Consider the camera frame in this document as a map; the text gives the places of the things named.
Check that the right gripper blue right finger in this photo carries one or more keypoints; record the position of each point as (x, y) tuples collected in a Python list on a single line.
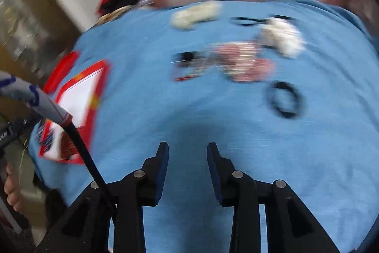
[(290, 225)]

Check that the white polka dot scrunchie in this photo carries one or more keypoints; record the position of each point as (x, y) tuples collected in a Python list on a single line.
[(281, 35)]

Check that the red gingham scrunchie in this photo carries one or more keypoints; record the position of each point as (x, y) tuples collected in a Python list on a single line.
[(241, 61)]

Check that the wooden glass door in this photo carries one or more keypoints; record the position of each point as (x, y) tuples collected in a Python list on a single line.
[(35, 35)]

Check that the blue towel blanket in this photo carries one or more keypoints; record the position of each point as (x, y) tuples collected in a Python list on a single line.
[(328, 155)]

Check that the cream polka dot scrunchie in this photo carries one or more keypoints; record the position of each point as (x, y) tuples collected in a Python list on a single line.
[(186, 19)]

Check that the red white jewelry box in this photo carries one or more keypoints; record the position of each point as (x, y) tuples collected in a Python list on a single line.
[(80, 96)]

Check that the thin black hair elastics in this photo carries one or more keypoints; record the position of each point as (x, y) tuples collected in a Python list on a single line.
[(247, 21)]

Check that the red box lid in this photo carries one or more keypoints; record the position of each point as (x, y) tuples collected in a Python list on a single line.
[(60, 72)]

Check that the person's left hand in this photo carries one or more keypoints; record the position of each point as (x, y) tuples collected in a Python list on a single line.
[(11, 188)]

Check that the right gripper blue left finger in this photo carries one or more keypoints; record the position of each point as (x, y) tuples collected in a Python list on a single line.
[(85, 226)]

